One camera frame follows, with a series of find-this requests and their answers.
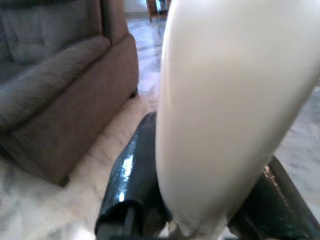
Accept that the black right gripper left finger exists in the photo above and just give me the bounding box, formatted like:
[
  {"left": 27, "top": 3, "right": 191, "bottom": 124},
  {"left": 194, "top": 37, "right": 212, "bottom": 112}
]
[{"left": 94, "top": 111, "right": 174, "bottom": 240}]

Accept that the brown wooden furniture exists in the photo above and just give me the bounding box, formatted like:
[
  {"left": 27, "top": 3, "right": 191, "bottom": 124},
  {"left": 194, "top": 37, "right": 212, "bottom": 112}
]
[{"left": 146, "top": 0, "right": 174, "bottom": 23}]

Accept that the grey brown fabric sofa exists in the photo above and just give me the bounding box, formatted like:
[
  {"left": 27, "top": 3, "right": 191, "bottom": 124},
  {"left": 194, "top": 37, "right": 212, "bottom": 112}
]
[{"left": 0, "top": 0, "right": 140, "bottom": 187}]

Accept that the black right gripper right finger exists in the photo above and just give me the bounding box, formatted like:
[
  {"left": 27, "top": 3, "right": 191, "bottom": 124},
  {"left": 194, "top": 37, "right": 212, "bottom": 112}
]
[{"left": 226, "top": 154, "right": 320, "bottom": 240}]

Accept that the beige dustpan with long handle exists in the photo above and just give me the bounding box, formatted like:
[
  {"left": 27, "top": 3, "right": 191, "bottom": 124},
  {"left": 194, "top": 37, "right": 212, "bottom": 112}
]
[{"left": 154, "top": 0, "right": 320, "bottom": 238}]

